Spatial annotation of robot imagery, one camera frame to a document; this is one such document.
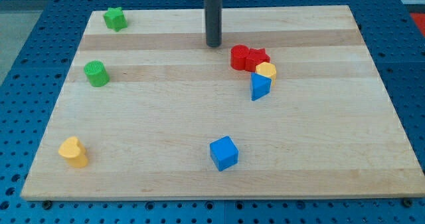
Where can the red star block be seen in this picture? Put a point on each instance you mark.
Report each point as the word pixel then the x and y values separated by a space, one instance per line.
pixel 254 58

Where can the green star block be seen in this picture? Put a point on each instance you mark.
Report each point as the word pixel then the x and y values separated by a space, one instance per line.
pixel 115 19

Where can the blue cube block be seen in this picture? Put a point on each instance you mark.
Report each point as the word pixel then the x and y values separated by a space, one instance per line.
pixel 224 153

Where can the blue triangle block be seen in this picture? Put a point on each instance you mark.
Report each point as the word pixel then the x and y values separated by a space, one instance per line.
pixel 259 86

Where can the red cylinder block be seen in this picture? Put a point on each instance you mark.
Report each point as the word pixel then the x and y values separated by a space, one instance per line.
pixel 238 54

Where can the yellow hexagon block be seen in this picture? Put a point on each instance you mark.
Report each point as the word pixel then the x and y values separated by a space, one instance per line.
pixel 267 69

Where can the wooden board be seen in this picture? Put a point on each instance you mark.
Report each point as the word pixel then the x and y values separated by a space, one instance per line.
pixel 326 130

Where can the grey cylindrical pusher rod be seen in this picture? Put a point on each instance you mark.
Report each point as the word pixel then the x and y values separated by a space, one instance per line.
pixel 213 24

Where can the green cylinder block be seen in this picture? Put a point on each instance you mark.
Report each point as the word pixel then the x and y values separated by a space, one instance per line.
pixel 96 73

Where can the yellow heart block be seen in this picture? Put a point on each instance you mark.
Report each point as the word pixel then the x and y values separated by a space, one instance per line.
pixel 73 152

